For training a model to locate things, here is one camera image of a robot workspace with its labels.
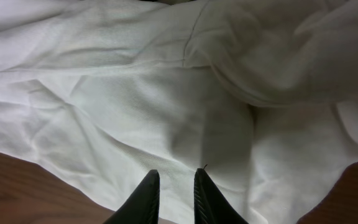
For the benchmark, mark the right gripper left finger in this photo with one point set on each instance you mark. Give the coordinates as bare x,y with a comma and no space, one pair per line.
142,206

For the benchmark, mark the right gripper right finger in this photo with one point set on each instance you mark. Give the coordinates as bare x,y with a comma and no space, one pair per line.
210,205

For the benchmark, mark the white t-shirt with black tag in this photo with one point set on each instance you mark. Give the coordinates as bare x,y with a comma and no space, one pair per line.
262,93

